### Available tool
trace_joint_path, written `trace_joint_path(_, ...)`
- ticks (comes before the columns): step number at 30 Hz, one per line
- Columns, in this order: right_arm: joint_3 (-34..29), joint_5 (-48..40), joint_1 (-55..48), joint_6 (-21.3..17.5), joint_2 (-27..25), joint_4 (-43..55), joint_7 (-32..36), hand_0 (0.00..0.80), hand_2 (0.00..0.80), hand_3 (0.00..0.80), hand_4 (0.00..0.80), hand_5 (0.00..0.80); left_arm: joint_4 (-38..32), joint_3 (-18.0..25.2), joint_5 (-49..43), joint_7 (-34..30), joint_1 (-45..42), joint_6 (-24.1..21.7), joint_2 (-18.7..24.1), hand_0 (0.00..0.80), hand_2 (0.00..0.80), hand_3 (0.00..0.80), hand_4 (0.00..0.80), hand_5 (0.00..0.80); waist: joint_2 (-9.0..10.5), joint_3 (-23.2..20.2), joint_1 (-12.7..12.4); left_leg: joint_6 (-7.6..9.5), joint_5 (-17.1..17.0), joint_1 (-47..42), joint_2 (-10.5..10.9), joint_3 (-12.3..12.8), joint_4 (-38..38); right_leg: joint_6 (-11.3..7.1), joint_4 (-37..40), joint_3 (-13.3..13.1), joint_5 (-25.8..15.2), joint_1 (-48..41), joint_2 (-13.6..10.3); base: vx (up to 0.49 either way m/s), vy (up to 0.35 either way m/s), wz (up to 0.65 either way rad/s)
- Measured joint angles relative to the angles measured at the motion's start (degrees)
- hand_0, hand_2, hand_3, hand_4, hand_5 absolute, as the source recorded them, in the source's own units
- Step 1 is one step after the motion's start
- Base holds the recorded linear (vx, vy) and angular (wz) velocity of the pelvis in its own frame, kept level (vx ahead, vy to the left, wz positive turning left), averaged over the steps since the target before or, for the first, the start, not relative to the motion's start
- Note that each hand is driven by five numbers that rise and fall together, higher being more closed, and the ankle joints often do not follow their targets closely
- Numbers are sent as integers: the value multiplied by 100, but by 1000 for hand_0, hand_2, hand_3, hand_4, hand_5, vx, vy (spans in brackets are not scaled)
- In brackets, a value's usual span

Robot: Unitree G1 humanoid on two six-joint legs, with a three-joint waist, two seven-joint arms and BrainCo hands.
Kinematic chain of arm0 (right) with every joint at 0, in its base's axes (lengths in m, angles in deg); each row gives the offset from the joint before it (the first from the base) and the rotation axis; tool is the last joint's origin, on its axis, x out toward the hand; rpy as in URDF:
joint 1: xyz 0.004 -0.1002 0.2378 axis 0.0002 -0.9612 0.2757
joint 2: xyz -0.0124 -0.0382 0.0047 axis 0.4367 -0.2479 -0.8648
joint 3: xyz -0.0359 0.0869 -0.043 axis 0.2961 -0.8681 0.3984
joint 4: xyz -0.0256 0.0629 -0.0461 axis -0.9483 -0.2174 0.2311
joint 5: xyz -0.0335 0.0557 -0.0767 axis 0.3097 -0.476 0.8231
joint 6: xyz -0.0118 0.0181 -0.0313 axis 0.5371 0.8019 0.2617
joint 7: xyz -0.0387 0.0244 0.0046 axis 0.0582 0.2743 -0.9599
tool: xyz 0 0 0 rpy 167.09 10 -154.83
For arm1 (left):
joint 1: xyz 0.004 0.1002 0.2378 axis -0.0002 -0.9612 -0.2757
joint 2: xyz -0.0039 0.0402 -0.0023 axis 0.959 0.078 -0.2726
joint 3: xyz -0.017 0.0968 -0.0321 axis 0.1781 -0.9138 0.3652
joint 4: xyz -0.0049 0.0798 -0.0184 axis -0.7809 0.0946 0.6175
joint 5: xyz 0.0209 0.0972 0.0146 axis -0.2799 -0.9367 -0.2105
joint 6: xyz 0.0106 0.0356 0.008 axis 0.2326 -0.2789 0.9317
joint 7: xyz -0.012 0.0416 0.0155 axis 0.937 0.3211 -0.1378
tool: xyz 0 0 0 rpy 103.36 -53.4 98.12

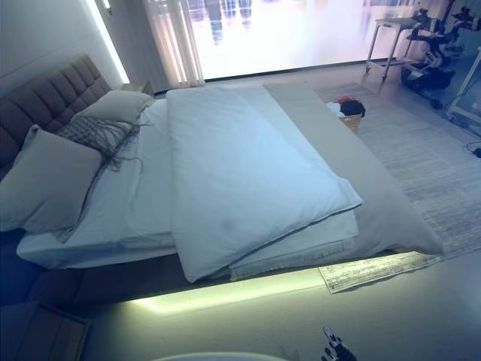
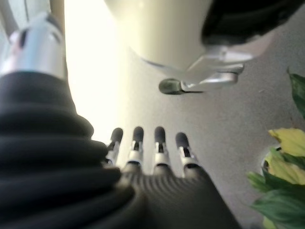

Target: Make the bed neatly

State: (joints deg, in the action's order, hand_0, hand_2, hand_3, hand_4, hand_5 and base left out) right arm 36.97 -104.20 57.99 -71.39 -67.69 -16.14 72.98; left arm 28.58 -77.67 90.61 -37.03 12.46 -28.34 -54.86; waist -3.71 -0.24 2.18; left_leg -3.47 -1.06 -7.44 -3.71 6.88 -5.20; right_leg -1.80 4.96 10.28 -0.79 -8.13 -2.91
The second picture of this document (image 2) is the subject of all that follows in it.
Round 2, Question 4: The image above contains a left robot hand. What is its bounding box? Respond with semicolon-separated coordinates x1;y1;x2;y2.
0;11;241;229

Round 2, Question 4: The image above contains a dark left robot foot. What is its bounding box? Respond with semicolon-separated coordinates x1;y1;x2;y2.
158;78;184;95

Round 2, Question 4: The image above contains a green leafy houseplant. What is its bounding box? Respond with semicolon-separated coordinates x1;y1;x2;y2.
246;68;305;229

